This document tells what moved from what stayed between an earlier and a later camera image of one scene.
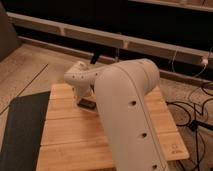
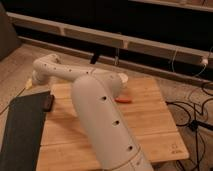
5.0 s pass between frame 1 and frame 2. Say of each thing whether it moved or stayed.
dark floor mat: stayed
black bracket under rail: stayed
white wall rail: stayed
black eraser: moved
